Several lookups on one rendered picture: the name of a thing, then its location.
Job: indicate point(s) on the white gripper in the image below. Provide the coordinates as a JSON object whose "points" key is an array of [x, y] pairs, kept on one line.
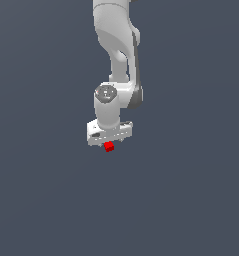
{"points": [[108, 133]]}

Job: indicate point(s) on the red cube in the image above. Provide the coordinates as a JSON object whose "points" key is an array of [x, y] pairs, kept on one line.
{"points": [[108, 146]]}

